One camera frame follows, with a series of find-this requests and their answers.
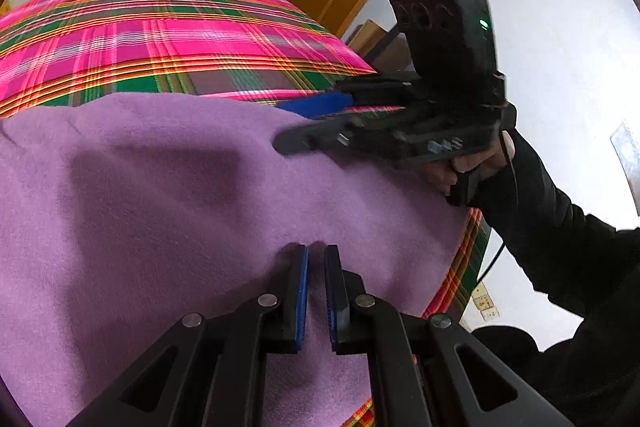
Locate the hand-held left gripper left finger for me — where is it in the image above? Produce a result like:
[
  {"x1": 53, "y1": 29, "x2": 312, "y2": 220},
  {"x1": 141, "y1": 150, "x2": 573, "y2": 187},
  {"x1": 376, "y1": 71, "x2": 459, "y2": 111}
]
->
[{"x1": 65, "y1": 245, "x2": 308, "y2": 427}]

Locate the flat cardboard sheet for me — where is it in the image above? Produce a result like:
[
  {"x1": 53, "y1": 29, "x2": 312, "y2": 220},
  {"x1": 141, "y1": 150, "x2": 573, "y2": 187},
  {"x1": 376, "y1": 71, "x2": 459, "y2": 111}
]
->
[{"x1": 347, "y1": 19, "x2": 401, "y2": 72}]

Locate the person's right forearm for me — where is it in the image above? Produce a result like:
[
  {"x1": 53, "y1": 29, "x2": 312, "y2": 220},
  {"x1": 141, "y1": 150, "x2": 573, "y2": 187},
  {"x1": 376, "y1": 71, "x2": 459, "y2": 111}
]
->
[{"x1": 467, "y1": 129, "x2": 640, "y2": 427}]

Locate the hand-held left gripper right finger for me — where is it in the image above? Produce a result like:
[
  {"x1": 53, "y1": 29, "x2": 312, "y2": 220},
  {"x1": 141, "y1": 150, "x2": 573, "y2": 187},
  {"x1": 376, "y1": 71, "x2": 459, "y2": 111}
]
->
[{"x1": 325, "y1": 245, "x2": 573, "y2": 427}]

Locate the wall socket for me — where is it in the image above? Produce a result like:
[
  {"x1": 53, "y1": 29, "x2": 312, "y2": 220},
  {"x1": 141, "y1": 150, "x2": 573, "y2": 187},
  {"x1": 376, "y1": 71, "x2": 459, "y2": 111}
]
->
[{"x1": 470, "y1": 284, "x2": 501, "y2": 320}]

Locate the pink green plaid blanket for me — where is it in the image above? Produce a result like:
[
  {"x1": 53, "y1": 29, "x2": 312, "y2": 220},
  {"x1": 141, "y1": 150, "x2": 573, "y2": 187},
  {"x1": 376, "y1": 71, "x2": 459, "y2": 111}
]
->
[{"x1": 0, "y1": 0, "x2": 493, "y2": 427}]

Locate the person's right hand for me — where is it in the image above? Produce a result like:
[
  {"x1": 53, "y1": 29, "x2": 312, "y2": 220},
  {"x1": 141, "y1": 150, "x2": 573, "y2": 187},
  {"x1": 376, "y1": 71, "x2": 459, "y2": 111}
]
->
[{"x1": 425, "y1": 129, "x2": 516, "y2": 196}]

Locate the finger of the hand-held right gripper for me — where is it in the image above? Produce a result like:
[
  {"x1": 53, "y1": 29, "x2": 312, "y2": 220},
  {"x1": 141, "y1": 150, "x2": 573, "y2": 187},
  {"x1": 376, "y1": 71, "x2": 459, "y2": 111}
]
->
[
  {"x1": 277, "y1": 79, "x2": 418, "y2": 112},
  {"x1": 272, "y1": 107, "x2": 416, "y2": 158}
]

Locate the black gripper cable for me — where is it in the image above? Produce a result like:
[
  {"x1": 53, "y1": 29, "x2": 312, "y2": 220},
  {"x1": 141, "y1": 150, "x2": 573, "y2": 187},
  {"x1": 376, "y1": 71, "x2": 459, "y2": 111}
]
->
[{"x1": 477, "y1": 237, "x2": 506, "y2": 283}]

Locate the purple fleece garment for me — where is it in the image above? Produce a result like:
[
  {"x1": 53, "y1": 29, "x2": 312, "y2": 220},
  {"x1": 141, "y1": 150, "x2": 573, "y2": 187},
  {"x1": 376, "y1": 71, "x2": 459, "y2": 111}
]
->
[{"x1": 0, "y1": 92, "x2": 471, "y2": 427}]

